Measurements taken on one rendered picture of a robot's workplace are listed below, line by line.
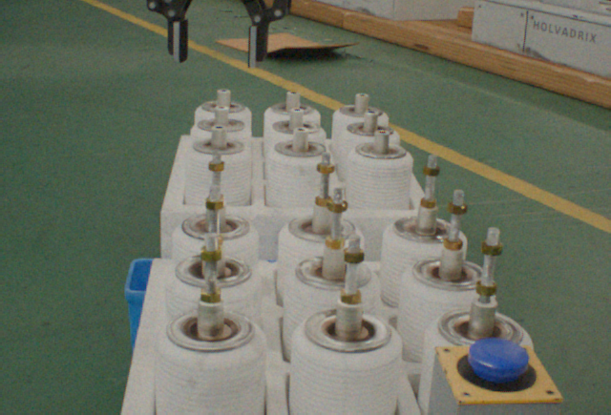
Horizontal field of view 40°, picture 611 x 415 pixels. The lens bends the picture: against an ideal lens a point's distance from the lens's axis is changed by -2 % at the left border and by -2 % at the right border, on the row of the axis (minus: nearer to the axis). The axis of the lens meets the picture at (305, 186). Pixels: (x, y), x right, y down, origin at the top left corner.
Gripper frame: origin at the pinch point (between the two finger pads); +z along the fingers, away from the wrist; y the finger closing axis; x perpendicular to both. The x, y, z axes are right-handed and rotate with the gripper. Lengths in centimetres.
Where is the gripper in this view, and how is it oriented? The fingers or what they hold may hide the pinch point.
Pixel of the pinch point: (217, 50)
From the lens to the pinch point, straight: 79.1
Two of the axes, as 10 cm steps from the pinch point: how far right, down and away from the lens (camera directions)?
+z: -0.5, 9.4, 3.3
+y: -9.8, -1.0, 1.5
